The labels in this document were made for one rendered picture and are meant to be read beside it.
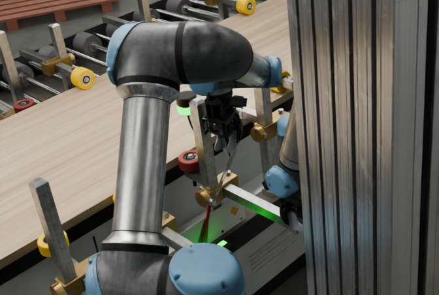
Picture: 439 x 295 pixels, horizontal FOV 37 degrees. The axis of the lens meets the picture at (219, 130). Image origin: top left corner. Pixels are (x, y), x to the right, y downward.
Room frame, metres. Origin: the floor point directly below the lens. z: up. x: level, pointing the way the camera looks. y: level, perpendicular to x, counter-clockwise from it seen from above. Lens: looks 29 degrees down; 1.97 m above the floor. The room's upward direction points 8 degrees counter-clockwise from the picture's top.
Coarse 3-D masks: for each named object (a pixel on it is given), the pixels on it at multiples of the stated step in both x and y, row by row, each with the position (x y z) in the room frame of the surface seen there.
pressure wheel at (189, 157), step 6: (192, 150) 1.78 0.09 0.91; (180, 156) 1.75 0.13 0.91; (186, 156) 1.75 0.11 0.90; (192, 156) 1.74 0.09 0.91; (180, 162) 1.72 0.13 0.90; (186, 162) 1.71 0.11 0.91; (192, 162) 1.71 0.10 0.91; (198, 162) 1.71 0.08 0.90; (180, 168) 1.73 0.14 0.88; (186, 168) 1.71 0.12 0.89; (192, 168) 1.71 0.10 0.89; (198, 168) 1.71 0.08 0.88
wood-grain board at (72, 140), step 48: (288, 48) 2.49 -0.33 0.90; (96, 96) 2.29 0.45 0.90; (288, 96) 2.10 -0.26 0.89; (0, 144) 2.01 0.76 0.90; (48, 144) 1.96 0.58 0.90; (96, 144) 1.91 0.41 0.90; (192, 144) 1.83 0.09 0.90; (0, 192) 1.70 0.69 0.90; (96, 192) 1.63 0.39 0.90; (0, 240) 1.46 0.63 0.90
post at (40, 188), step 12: (36, 180) 1.30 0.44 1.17; (36, 192) 1.28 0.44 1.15; (48, 192) 1.29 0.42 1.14; (36, 204) 1.30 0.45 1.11; (48, 204) 1.29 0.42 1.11; (48, 216) 1.28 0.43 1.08; (48, 228) 1.28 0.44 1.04; (60, 228) 1.30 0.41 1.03; (48, 240) 1.29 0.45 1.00; (60, 240) 1.29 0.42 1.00; (60, 252) 1.28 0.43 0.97; (60, 264) 1.28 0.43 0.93; (72, 264) 1.30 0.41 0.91; (60, 276) 1.29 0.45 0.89; (72, 276) 1.29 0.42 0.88
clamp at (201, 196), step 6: (234, 174) 1.66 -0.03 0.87; (228, 180) 1.64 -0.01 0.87; (234, 180) 1.65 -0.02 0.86; (222, 186) 1.62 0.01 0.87; (198, 192) 1.60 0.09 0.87; (204, 192) 1.59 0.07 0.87; (210, 192) 1.59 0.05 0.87; (222, 192) 1.61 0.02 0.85; (198, 198) 1.60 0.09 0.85; (204, 198) 1.58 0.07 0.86; (216, 198) 1.60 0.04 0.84; (222, 198) 1.61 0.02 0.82; (204, 204) 1.58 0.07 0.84
